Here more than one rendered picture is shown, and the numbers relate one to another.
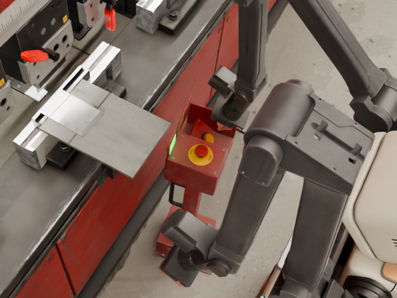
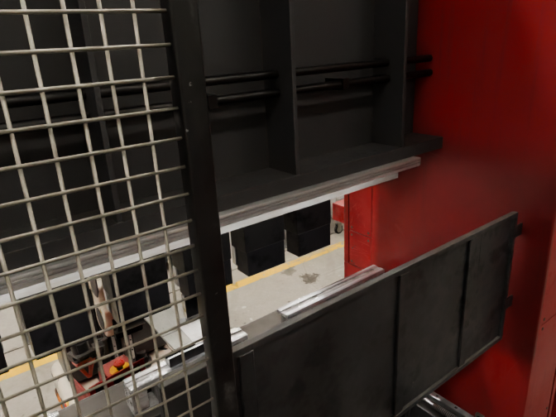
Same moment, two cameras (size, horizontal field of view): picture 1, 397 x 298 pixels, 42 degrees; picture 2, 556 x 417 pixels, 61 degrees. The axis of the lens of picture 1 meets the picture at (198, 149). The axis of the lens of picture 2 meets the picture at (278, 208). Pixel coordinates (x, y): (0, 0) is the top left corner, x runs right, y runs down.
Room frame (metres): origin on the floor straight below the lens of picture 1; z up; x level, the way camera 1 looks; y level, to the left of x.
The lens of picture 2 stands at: (1.63, 1.26, 1.85)
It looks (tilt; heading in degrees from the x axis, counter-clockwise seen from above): 20 degrees down; 214
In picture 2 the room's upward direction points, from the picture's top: 3 degrees counter-clockwise
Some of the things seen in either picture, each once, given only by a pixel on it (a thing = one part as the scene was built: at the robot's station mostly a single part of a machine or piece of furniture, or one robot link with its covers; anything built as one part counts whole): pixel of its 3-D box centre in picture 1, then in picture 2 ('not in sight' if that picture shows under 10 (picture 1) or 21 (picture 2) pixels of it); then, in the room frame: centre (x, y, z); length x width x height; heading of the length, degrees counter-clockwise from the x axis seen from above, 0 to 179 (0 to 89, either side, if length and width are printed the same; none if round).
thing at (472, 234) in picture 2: not in sight; (386, 353); (0.70, 0.93, 1.12); 1.13 x 0.02 x 0.44; 160
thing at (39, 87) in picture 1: (48, 65); (199, 303); (0.75, 0.37, 1.13); 0.10 x 0.02 x 0.10; 160
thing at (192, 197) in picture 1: (191, 200); not in sight; (0.85, -0.01, 0.39); 0.05 x 0.05 x 0.54; 79
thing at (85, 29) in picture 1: (76, 27); not in sight; (1.92, 0.75, 0.01); 0.12 x 0.12 x 0.03; 70
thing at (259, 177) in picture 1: (250, 200); not in sight; (0.35, -0.09, 1.40); 0.11 x 0.06 x 0.43; 159
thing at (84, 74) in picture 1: (62, 96); (197, 347); (0.77, 0.36, 0.99); 0.20 x 0.03 x 0.03; 160
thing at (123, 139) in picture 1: (106, 126); (182, 320); (0.70, 0.23, 1.00); 0.26 x 0.18 x 0.01; 70
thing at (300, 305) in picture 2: not in sight; (334, 299); (0.23, 0.56, 0.92); 0.50 x 0.06 x 0.10; 160
